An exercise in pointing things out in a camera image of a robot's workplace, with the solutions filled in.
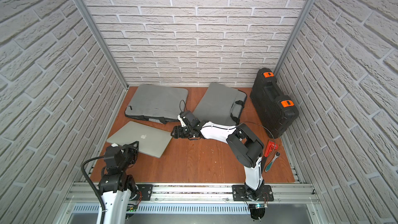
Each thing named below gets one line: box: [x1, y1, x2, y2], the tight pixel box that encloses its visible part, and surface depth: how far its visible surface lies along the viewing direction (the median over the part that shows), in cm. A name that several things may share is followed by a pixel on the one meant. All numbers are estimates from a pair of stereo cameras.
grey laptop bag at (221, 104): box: [193, 82, 248, 126], surface depth 108 cm
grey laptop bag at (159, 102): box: [124, 84, 189, 125], surface depth 108 cm
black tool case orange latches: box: [249, 67, 300, 139], surface depth 85 cm
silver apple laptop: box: [106, 120, 174, 159], surface depth 87 cm
